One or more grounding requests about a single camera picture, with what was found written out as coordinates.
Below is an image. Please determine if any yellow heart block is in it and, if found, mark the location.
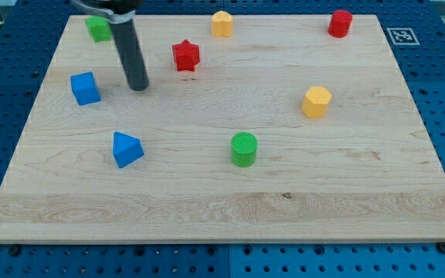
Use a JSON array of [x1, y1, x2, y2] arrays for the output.
[[211, 11, 233, 37]]

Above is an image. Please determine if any wooden board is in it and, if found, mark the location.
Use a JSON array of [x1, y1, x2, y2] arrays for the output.
[[0, 15, 445, 245]]

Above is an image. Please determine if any green cylinder block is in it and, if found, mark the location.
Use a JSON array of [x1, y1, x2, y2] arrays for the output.
[[230, 132, 258, 168]]

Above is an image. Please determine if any red cylinder block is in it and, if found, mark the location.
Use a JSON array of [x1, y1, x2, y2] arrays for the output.
[[328, 9, 353, 38]]

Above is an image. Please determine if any black board stop screw right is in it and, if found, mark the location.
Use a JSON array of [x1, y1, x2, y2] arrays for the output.
[[436, 242, 445, 254]]

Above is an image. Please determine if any white fiducial marker tag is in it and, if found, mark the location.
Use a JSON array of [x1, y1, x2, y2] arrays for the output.
[[386, 27, 420, 46]]

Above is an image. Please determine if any green cube block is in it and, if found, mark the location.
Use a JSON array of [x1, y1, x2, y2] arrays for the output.
[[85, 16, 112, 42]]

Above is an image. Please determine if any yellow hexagon block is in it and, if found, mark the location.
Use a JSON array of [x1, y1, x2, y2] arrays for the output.
[[301, 86, 332, 118]]

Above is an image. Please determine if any dark clamp with metal band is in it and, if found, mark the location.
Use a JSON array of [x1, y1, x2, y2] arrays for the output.
[[70, 0, 144, 24]]

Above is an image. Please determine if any red star block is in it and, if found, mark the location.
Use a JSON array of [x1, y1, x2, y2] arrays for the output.
[[172, 39, 200, 72]]

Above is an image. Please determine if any black board stop screw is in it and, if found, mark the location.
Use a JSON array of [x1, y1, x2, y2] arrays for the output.
[[436, 242, 445, 254], [8, 245, 21, 256]]

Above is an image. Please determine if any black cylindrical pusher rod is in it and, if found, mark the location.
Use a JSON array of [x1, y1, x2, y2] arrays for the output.
[[110, 19, 149, 91]]

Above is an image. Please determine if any blue triangle block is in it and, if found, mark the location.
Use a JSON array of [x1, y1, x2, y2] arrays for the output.
[[113, 131, 144, 168]]

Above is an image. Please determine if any black board stop screw left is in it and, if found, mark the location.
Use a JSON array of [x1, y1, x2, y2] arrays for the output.
[[8, 245, 21, 256]]

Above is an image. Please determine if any blue cube block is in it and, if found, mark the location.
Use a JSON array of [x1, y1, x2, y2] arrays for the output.
[[70, 72, 101, 106]]

